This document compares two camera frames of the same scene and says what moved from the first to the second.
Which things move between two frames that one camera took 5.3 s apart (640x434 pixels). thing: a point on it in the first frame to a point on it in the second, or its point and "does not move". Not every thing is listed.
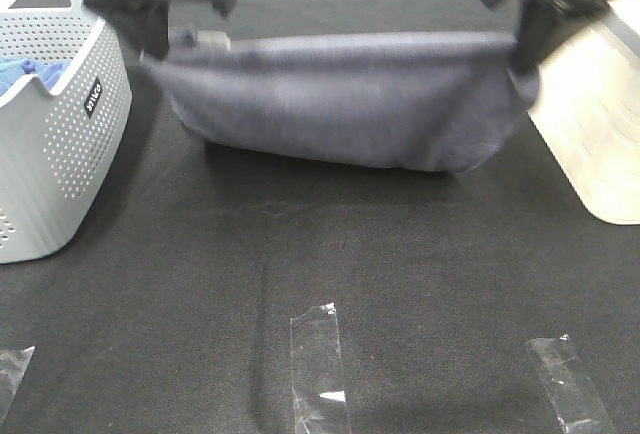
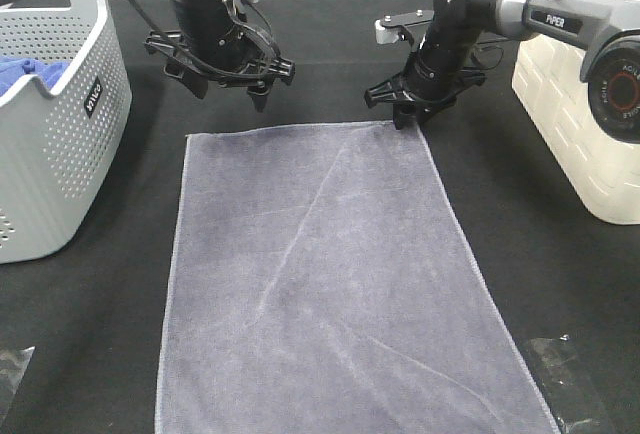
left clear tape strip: (13, 366) does not move
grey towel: (406, 101) to (321, 280)
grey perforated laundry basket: (65, 108) does not move
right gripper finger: (545, 27) to (404, 113)
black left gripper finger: (144, 23) to (197, 84)
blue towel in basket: (13, 69) does not move
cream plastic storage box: (588, 109) does not move
